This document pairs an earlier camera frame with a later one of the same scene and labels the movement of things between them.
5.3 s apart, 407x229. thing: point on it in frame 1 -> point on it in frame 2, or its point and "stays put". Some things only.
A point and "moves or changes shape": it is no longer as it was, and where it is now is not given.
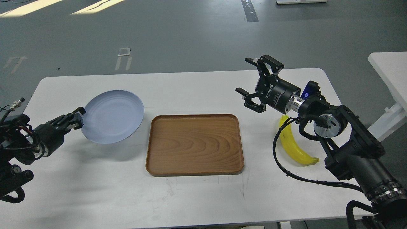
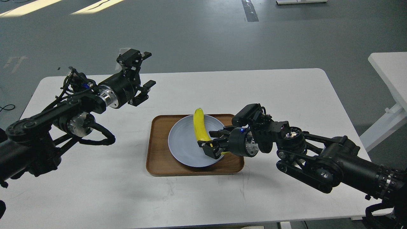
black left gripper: x=51 y=138 -> x=119 y=89
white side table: x=391 y=67 stays put
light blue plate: x=112 y=116 -> x=182 y=141
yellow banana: x=293 y=145 moves or changes shape
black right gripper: x=271 y=90 -> x=241 y=142
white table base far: x=279 y=2 stays put
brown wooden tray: x=182 y=144 stays put
